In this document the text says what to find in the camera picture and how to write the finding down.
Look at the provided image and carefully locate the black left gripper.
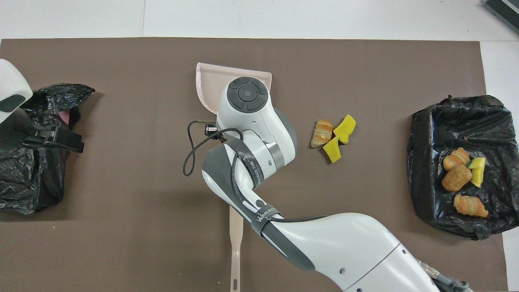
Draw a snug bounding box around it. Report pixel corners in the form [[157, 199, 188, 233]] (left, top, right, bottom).
[[0, 110, 85, 154]]

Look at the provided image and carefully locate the beige plastic dustpan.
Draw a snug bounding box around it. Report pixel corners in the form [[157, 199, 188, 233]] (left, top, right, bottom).
[[196, 62, 272, 114]]

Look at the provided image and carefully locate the toy croissant bread piece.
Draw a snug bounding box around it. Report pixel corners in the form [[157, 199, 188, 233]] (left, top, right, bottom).
[[311, 119, 334, 149], [453, 194, 489, 218], [443, 147, 471, 171]]

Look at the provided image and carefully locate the beige hand brush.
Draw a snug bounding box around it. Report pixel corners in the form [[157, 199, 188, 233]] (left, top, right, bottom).
[[229, 206, 244, 292]]

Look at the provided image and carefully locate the yellow green sponge piece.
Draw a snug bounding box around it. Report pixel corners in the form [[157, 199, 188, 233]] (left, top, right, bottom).
[[333, 114, 357, 144], [466, 157, 486, 188], [322, 136, 342, 163]]

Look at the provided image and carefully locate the brown toy bread nugget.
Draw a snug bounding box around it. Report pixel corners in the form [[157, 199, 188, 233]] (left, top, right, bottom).
[[441, 164, 472, 192]]

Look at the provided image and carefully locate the black trash bag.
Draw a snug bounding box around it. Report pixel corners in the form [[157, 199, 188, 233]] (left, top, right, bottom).
[[0, 84, 96, 215], [407, 95, 519, 241]]

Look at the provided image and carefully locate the brown table mat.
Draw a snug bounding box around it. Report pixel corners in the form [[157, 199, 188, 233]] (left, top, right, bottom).
[[0, 38, 508, 292]]

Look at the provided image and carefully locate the dark ribbed panel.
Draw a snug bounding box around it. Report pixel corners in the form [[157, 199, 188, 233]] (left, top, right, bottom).
[[485, 0, 519, 35]]

